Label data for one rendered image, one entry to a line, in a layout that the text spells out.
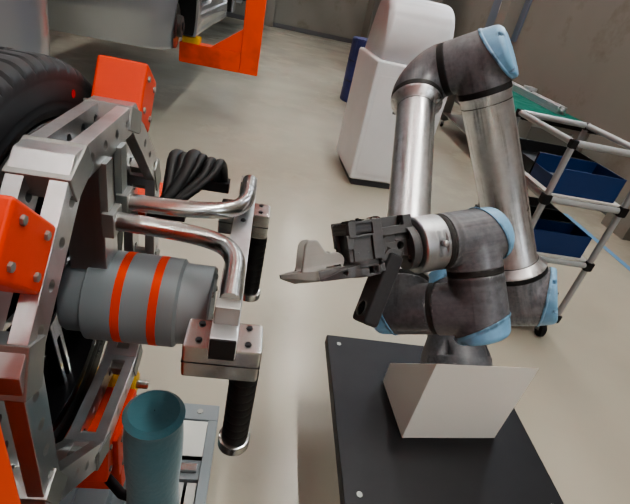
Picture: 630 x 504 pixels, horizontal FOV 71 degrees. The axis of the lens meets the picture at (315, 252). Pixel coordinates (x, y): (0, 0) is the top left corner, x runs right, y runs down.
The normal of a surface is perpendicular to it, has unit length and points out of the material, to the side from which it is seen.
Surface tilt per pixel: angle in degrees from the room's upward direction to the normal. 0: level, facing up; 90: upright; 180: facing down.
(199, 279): 19
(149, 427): 0
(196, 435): 0
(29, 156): 45
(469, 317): 77
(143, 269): 11
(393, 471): 0
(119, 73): 55
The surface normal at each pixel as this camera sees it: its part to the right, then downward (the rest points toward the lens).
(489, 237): 0.29, -0.01
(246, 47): 0.06, 0.53
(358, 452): 0.19, -0.84
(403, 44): 0.18, 0.24
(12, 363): 0.18, -0.22
